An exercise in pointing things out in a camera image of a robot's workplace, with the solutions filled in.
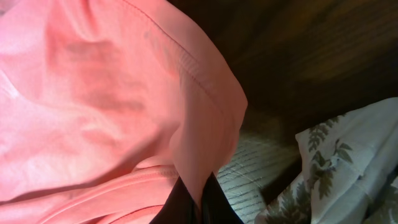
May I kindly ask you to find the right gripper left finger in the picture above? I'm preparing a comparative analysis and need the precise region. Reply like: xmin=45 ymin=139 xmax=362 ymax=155
xmin=150 ymin=177 xmax=199 ymax=224

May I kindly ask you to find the pink shirt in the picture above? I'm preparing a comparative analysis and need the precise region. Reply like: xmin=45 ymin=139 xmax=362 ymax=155
xmin=1 ymin=0 xmax=248 ymax=223

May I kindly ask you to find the white fern print shirt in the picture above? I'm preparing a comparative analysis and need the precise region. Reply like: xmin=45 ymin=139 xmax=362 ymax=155
xmin=218 ymin=98 xmax=397 ymax=224

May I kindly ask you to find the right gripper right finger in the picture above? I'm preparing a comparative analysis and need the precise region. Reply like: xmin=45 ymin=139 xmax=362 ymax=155
xmin=201 ymin=173 xmax=243 ymax=224

